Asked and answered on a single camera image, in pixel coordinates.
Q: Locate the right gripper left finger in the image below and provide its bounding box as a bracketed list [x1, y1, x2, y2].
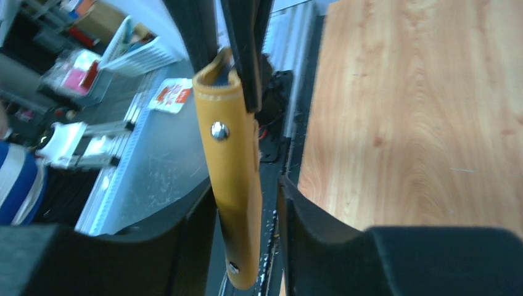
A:
[1, 184, 216, 295]

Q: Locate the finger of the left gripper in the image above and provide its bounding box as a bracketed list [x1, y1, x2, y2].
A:
[220, 0, 274, 113]
[163, 0, 218, 73]

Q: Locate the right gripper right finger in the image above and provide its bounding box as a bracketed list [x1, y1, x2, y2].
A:
[278, 176, 522, 295]

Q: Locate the white plastic basket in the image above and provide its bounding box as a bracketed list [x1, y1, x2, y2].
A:
[99, 15, 184, 77]

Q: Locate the red white packet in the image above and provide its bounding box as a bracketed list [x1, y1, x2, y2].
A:
[148, 78, 192, 114]

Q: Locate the person in striped shirt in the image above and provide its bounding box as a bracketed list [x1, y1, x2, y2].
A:
[1, 107, 47, 226]

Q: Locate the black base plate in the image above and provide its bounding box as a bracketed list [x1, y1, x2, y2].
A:
[206, 3, 324, 295]

